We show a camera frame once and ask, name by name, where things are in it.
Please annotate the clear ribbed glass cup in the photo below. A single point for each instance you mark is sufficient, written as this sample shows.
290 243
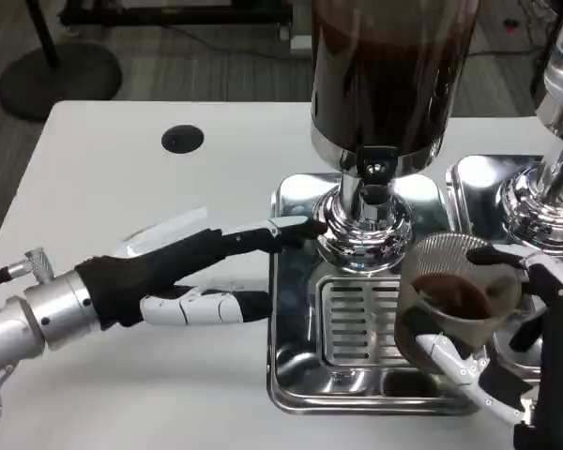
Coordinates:
450 300

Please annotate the black dispenser tap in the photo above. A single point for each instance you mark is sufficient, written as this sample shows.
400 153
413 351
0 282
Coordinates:
375 166

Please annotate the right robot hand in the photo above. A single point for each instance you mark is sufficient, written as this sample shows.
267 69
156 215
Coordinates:
558 328

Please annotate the black stand pole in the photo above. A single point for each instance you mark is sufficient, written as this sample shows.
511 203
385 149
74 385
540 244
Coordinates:
43 28

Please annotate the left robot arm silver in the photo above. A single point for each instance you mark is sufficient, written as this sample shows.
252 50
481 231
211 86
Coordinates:
56 309

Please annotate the small red object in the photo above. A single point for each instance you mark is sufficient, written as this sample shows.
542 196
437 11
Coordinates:
510 24

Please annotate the steel drip grid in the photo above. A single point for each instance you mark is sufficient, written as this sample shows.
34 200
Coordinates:
352 319

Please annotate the black round stand base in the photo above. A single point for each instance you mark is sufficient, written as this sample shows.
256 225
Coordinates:
58 86

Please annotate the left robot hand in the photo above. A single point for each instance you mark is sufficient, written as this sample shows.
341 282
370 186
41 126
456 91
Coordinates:
145 276

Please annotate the steel drink dispenser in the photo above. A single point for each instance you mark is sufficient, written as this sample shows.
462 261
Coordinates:
558 140

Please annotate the black metal frame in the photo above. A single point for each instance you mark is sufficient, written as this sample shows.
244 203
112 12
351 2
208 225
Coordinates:
178 16

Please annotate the drink dispenser with dark liquid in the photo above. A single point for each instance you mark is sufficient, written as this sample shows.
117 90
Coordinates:
384 70

